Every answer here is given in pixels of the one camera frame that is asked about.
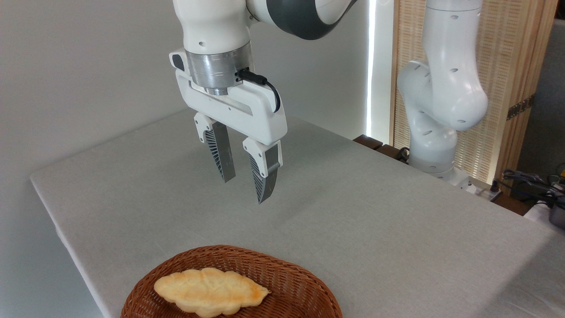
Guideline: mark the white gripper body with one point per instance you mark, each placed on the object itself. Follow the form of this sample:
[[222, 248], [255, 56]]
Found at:
[[260, 117]]

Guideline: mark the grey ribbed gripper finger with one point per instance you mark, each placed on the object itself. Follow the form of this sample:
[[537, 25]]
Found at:
[[265, 176], [223, 154]]

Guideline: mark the golden leaf-shaped bread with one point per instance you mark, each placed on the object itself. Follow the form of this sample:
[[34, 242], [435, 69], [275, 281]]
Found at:
[[207, 291]]

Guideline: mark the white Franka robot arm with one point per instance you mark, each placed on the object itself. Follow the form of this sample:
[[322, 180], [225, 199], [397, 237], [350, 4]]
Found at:
[[446, 66]]

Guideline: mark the grey tablecloth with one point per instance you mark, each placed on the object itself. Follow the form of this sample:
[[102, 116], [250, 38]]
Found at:
[[353, 221]]

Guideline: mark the brown wicker basket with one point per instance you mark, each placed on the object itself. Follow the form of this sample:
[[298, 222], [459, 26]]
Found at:
[[287, 276]]

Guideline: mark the dark brown wooden bench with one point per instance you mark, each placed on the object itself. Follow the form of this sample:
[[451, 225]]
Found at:
[[368, 142]]

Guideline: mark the wooden slatted screen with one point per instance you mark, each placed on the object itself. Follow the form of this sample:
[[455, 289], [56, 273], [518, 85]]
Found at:
[[503, 66]]

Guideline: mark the grey metal pot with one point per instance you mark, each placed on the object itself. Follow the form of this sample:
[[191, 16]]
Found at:
[[557, 217]]

